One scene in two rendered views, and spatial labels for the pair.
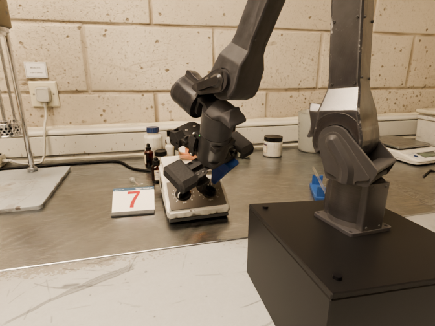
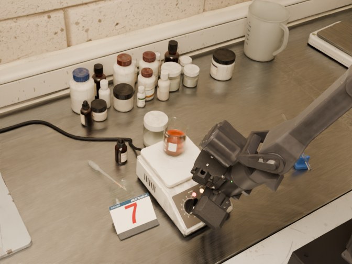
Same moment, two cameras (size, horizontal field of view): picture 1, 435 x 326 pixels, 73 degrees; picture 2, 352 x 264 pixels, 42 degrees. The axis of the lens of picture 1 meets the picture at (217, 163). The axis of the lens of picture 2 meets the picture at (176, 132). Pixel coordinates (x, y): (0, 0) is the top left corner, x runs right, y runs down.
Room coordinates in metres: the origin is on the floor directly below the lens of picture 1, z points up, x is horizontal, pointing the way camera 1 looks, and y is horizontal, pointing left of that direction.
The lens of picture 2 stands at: (0.04, 0.34, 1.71)
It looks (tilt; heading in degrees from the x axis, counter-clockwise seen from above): 43 degrees down; 337
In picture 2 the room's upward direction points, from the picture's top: 6 degrees clockwise
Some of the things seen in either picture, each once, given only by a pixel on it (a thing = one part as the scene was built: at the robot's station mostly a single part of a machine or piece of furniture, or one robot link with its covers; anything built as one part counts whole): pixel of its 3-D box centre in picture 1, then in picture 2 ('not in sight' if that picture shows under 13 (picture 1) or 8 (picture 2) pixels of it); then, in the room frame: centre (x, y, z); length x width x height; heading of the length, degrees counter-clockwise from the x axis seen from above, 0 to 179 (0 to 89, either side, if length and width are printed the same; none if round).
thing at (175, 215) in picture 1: (189, 184); (181, 179); (0.65, 0.07, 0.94); 0.22 x 0.13 x 0.08; 15
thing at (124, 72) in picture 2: not in sight; (124, 74); (1.04, 0.10, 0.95); 0.06 x 0.06 x 0.11
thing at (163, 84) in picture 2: not in sight; (163, 85); (0.98, 0.00, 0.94); 0.03 x 0.03 x 0.09
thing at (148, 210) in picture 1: (133, 200); (134, 216); (0.59, 0.19, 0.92); 0.09 x 0.06 x 0.04; 100
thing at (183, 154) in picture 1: (188, 144); (174, 138); (0.70, 0.07, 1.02); 0.06 x 0.05 x 0.08; 178
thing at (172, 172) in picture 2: (187, 163); (176, 158); (0.67, 0.07, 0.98); 0.12 x 0.12 x 0.01; 15
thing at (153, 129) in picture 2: not in sight; (155, 130); (0.81, 0.08, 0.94); 0.06 x 0.06 x 0.08
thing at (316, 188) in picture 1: (319, 187); (296, 150); (0.68, -0.26, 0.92); 0.10 x 0.03 x 0.04; 171
